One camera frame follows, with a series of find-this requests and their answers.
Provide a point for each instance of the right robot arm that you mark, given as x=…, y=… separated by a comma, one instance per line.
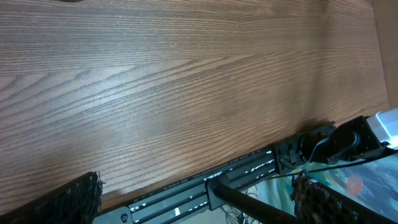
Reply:
x=363, y=139

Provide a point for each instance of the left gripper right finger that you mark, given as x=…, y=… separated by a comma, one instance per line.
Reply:
x=316, y=203

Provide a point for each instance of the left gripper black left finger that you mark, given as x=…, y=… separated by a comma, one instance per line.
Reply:
x=77, y=201

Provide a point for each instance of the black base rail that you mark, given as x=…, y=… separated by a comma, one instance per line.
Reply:
x=184, y=199

